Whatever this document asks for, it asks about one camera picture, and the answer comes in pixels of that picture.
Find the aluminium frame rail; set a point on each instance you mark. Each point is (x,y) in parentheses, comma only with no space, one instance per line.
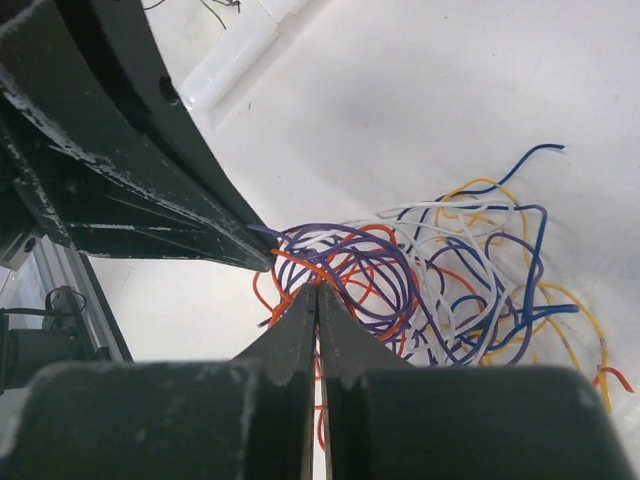
(53,309)

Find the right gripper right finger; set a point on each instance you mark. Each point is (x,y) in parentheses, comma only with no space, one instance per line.
(388,419)

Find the white foam compartment tray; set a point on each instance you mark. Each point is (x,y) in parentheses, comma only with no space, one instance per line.
(209,45)

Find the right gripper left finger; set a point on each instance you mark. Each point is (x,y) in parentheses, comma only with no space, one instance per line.
(250,417)

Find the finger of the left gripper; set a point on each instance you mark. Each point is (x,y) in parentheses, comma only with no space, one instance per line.
(98,153)

